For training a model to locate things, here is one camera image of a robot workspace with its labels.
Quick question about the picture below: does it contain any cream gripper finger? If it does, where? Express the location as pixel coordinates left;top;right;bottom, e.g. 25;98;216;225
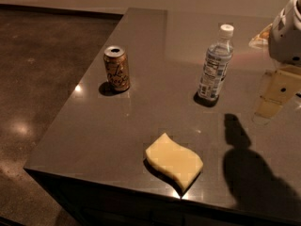
253;68;301;124
248;24;272;49

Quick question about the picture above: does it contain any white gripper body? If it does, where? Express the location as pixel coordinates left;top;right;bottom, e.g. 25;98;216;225
268;0;301;66

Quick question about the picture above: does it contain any yellow wavy sponge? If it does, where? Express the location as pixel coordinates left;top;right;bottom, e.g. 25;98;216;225
145;133;203;194

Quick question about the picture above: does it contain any orange LaCroix can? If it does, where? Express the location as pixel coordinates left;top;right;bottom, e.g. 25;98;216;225
103;45;130;92

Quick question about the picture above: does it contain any clear plastic water bottle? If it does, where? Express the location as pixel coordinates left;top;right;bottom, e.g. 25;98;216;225
196;24;234;107

